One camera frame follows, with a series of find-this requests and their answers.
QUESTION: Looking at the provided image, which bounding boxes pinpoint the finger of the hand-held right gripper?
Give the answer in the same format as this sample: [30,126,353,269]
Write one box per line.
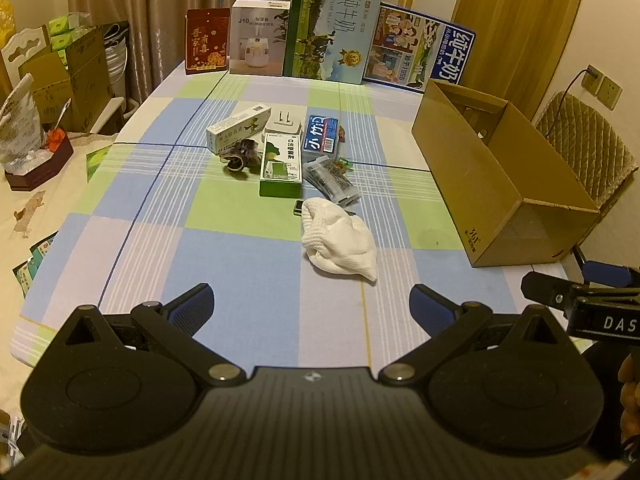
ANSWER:
[580,261,633,286]
[521,272,581,318]

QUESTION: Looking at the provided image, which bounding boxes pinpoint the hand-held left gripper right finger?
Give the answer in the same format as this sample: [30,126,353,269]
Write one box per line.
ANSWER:
[377,284,581,388]

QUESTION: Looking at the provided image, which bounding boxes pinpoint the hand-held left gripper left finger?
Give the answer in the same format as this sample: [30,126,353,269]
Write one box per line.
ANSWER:
[42,284,246,387]

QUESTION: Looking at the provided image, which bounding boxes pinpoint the brown cardboard box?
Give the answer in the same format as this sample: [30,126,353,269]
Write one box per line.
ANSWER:
[411,78,601,268]

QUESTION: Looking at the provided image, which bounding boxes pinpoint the white knitted cloth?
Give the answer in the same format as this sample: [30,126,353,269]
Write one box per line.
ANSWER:
[300,197,378,282]

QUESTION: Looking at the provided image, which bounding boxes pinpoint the dark wrapper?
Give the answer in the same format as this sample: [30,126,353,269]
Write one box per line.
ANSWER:
[221,141,263,177]

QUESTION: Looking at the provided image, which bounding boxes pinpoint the green white spray box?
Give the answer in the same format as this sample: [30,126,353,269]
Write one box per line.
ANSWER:
[259,132,302,198]

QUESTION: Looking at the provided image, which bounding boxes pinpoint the white green ointment box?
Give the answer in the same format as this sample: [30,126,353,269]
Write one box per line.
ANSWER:
[206,103,272,155]

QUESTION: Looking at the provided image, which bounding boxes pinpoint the white power adapter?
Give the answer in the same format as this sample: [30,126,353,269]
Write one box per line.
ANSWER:
[262,109,303,145]

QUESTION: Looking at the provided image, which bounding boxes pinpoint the blue card pack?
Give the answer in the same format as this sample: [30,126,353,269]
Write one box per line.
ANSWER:
[302,114,342,153]

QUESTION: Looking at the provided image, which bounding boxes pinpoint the person's right hand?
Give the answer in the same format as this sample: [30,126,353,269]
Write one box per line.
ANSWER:
[619,355,640,413]

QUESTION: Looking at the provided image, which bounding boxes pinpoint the checkered tablecloth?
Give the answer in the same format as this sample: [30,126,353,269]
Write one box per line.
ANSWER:
[10,67,581,376]

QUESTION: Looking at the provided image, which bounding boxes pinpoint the chair with quilted cover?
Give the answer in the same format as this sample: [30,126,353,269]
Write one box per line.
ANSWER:
[532,91,640,281]

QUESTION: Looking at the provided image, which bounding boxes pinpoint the pile of printed packets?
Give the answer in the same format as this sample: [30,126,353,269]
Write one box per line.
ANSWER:
[12,232,58,301]

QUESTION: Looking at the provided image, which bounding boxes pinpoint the green flat packet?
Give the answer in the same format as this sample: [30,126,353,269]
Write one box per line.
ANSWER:
[86,146,113,183]

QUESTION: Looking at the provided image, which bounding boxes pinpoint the brown paper scraps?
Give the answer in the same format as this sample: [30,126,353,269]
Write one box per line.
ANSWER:
[12,190,46,236]

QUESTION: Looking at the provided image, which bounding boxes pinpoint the dark red tray box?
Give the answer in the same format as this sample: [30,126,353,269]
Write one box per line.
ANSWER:
[5,132,75,192]

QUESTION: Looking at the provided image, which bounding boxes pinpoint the white board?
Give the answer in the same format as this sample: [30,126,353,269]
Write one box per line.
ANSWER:
[90,95,126,136]

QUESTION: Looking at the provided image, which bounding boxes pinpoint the thin metal stick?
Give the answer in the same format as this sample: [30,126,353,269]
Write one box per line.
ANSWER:
[52,99,72,133]

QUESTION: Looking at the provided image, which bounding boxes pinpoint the large brown cardboard carton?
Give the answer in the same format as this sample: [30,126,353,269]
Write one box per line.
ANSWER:
[65,27,112,133]

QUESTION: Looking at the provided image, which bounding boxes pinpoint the stack of metal basins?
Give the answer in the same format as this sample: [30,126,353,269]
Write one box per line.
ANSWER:
[105,42,129,98]

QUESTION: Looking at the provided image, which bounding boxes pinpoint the white plastic bag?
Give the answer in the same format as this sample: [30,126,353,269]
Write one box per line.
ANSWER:
[0,75,41,161]

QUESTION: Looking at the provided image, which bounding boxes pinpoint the blue milk carton box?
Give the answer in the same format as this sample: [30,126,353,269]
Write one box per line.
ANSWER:
[364,1,477,93]

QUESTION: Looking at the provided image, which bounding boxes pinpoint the red gift box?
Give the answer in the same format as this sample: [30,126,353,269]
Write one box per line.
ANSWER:
[185,8,232,76]

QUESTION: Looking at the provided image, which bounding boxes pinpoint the small brown cardboard carton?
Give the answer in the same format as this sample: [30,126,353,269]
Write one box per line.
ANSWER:
[20,52,73,126]

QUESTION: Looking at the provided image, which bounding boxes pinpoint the golden curtain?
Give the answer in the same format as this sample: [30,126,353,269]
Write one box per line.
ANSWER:
[452,0,591,121]

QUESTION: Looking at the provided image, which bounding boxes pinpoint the white humidifier box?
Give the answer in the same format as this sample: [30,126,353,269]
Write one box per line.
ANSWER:
[229,0,292,77]

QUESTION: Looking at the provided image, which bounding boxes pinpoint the green milk carton box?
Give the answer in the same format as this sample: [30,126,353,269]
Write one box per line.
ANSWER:
[282,0,383,85]

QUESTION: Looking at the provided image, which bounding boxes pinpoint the grey beige curtain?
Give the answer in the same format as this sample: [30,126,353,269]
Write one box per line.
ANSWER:
[67,0,396,106]

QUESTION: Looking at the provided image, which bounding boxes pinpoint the white carved chair back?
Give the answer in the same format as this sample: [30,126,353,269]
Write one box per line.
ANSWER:
[0,25,51,91]

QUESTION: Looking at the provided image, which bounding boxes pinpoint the yellow plastic bag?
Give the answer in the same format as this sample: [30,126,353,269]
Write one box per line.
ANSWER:
[0,0,16,48]

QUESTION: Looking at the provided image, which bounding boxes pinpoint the grey charger cable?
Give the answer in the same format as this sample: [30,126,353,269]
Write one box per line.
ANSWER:
[542,69,598,133]

